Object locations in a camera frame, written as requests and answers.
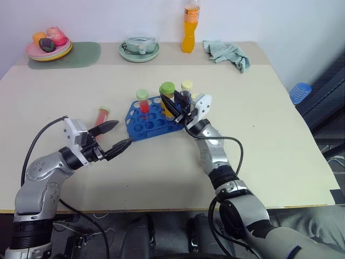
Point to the dark rounded shape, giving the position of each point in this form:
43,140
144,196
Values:
134,234

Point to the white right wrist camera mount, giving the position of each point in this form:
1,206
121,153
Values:
203,106

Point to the pink-red tube pale-green cap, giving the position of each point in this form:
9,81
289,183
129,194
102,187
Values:
102,117

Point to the black chair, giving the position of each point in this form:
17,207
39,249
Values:
326,97

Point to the red tube light-green cap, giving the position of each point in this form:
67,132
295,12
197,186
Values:
144,103

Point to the dark tube pale-yellow cap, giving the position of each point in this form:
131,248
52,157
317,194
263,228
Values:
186,85

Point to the yellow tube green cap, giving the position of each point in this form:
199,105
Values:
167,89

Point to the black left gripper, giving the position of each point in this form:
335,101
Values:
93,149

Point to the green saucer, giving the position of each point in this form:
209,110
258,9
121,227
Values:
138,57

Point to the pink plate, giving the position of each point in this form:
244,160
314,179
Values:
35,51

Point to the pink toy peach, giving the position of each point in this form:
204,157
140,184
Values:
58,35

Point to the blue test tube rack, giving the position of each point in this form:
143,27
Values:
140,126

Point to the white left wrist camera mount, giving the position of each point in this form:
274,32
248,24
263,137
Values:
70,132

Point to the light green plate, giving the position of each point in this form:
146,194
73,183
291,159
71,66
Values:
63,52

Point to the yellow plate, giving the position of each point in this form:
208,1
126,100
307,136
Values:
59,57

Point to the green placemat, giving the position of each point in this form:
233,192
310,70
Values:
83,55

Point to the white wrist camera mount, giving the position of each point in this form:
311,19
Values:
203,106
70,132

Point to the blue ribbed stack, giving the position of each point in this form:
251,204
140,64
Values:
300,93

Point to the orange toy fruit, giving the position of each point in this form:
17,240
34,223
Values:
39,36

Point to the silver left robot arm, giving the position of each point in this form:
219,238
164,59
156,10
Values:
40,168

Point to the orange drink bottle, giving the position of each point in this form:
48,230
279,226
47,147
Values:
190,35

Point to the green cup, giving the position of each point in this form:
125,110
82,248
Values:
136,45

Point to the green crumpled cloth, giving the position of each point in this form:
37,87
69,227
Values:
229,52

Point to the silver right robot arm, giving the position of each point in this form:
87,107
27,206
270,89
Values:
213,151

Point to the dark purple toy fruit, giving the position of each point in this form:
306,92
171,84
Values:
47,44

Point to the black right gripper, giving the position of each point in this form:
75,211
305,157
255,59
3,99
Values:
186,116

